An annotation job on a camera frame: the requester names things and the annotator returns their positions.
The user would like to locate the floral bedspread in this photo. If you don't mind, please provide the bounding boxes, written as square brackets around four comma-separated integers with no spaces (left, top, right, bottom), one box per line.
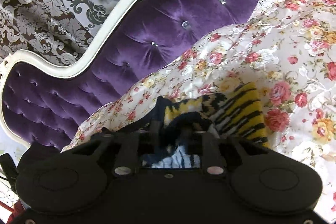
[65,0,335,223]

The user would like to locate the purple tufted velvet headboard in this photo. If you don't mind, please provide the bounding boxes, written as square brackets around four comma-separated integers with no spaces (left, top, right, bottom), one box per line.
[1,0,258,149]

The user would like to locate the yellow black patterned knit garment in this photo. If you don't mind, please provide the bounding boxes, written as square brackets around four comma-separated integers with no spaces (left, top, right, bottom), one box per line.
[142,83,269,169]

